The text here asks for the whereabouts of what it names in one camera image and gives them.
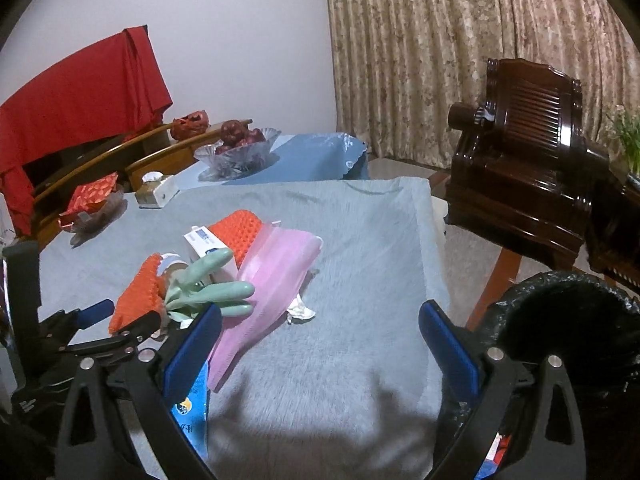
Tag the blue printed packet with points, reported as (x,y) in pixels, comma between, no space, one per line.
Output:
(192,410)

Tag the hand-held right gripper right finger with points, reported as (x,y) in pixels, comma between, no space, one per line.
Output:
(450,350)

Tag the green plant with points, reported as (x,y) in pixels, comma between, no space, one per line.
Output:
(627,135)

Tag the beige patterned curtain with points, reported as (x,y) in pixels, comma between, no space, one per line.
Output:
(425,60)

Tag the red cloth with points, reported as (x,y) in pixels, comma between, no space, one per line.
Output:
(75,90)

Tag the white cardboard box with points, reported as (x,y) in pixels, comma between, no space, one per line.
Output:
(205,242)

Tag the black trash bag bin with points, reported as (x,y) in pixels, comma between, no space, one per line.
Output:
(550,320)

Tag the orange foam net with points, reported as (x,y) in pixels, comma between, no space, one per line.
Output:
(137,295)
(237,235)

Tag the glass bowl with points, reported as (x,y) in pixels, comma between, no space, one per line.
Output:
(235,160)

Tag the dark wooden side table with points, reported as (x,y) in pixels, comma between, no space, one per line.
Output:
(617,220)

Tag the white tissue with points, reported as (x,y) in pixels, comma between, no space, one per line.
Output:
(301,310)

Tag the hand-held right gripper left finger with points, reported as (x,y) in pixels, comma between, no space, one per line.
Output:
(192,355)

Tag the green rubber glove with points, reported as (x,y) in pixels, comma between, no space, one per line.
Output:
(215,295)

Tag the white tissue box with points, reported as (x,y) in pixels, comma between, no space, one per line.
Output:
(157,192)

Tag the large dark red fruit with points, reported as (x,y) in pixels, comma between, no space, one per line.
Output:
(232,132)

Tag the blue tablecloth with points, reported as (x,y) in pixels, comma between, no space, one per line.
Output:
(310,160)

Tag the dark wooden armchair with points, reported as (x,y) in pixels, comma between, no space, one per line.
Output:
(530,160)

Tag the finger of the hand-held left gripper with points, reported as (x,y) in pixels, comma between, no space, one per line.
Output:
(135,330)
(95,312)

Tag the small dark red fruit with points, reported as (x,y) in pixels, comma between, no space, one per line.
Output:
(256,137)

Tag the red printed packet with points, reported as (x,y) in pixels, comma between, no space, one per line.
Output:
(92,195)

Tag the red bag on chair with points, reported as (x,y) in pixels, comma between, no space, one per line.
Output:
(189,125)

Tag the pink plastic bag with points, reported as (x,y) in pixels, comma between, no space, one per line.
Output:
(277,270)

